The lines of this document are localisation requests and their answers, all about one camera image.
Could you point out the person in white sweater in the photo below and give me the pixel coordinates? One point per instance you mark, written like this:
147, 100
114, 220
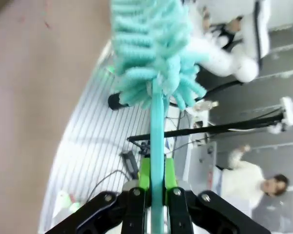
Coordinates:
244, 180

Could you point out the clear plastic bottle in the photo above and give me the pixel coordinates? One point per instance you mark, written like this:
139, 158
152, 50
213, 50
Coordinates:
205, 106

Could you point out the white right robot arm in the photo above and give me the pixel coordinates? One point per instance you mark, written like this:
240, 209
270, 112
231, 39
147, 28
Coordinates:
224, 56

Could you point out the white camera on tripod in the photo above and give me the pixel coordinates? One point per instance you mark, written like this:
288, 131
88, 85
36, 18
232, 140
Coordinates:
288, 112

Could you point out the black cylinder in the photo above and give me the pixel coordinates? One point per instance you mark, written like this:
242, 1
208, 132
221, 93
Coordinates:
114, 102

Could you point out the black tripod pole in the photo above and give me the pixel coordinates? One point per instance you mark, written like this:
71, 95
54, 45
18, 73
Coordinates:
210, 128

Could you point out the white cabinet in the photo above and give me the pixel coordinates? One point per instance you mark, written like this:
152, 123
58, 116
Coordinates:
202, 165

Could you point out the black power strip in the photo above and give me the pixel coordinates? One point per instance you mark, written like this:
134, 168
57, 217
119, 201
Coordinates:
130, 165

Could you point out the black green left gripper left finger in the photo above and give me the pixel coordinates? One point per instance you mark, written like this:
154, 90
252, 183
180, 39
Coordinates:
134, 207

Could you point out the teal microfiber duster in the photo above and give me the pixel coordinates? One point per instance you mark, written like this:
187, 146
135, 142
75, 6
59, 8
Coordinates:
151, 48

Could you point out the white green spray bottle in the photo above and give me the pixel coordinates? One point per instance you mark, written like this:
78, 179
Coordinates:
66, 201

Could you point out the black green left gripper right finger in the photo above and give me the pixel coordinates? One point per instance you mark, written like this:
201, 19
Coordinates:
178, 207

